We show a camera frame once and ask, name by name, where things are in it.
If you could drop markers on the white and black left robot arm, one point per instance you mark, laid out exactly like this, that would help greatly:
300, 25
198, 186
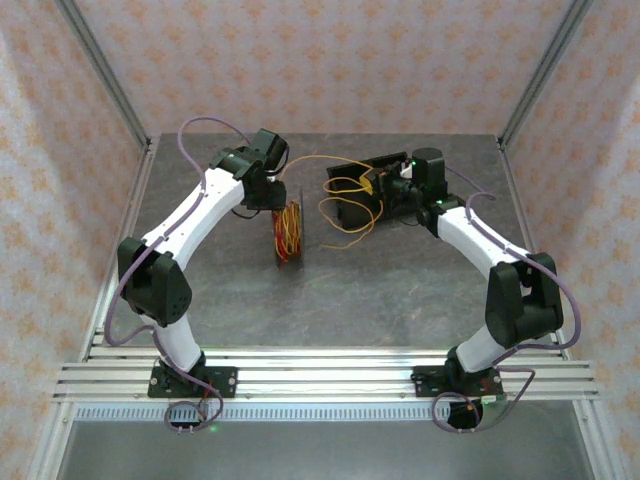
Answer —
200, 215

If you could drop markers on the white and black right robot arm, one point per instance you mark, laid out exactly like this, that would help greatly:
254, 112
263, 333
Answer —
475, 235

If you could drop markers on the black two-compartment box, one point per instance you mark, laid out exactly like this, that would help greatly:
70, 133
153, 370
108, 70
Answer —
360, 217

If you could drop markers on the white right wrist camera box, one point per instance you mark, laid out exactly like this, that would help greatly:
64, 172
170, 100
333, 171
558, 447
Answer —
406, 170

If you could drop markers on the aluminium corner post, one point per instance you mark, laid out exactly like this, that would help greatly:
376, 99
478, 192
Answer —
545, 70
100, 70

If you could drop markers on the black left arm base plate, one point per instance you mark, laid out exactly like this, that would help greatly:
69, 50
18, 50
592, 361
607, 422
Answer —
225, 382

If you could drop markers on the aluminium mounting rail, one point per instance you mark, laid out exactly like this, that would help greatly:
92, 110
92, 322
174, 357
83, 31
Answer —
320, 380

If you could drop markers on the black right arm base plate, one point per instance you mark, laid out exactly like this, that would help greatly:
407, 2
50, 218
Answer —
425, 382

